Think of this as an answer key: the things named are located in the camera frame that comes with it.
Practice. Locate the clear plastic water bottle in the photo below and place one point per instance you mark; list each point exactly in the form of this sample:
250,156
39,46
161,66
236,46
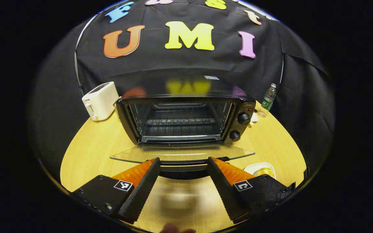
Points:
268,98

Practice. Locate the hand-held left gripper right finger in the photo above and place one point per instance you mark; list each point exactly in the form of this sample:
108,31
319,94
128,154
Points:
225,191

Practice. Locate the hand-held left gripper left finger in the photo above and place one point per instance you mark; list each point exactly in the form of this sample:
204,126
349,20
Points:
141,191

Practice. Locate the black electric oven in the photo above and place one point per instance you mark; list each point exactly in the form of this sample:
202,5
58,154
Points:
235,106

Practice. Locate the white square plate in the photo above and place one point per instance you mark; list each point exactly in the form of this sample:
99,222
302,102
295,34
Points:
250,169

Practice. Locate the white toaster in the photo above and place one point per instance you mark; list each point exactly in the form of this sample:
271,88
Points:
100,100

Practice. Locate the black backdrop cloth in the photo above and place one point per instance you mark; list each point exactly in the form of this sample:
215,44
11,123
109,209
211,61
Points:
186,64

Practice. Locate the white divided dish with beans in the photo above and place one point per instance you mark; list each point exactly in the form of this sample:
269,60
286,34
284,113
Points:
254,118

